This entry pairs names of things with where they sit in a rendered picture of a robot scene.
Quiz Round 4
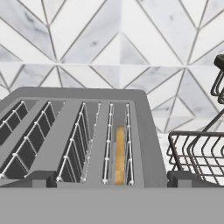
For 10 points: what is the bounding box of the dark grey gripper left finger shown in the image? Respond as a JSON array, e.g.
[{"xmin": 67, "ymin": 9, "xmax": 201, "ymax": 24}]
[{"xmin": 8, "ymin": 170, "xmax": 57, "ymax": 188}]

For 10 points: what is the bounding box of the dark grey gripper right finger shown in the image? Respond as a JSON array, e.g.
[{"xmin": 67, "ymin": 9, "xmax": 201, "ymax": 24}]
[{"xmin": 166, "ymin": 170, "xmax": 217, "ymax": 188}]

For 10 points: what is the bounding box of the grey four-slot toaster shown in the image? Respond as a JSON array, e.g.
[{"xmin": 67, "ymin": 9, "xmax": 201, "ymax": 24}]
[{"xmin": 0, "ymin": 86, "xmax": 168, "ymax": 188}]

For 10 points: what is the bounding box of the brown bread slice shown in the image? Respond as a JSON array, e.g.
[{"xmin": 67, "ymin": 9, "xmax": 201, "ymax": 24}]
[{"xmin": 115, "ymin": 125, "xmax": 126, "ymax": 186}]

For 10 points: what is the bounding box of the black wire basket stand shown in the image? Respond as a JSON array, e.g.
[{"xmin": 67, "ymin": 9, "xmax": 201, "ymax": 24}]
[{"xmin": 166, "ymin": 53, "xmax": 224, "ymax": 186}]

